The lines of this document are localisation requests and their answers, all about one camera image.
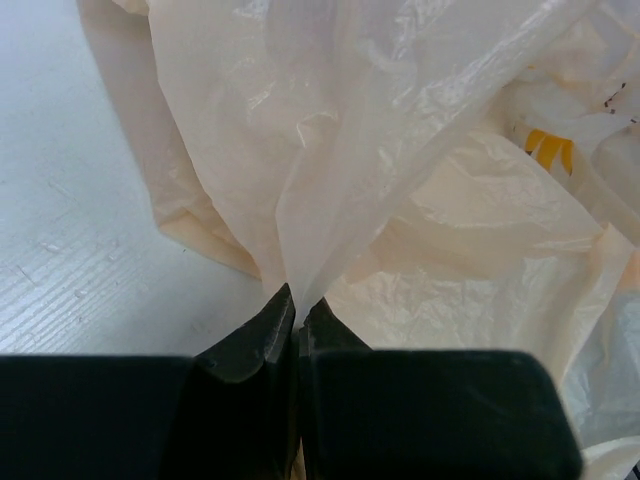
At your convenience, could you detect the translucent printed plastic bag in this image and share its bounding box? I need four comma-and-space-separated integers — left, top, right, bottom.
79, 1, 639, 479

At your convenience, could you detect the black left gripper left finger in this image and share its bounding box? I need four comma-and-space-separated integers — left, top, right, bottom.
1, 287, 297, 479

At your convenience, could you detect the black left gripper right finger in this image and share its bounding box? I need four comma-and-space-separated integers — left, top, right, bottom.
298, 302, 583, 479

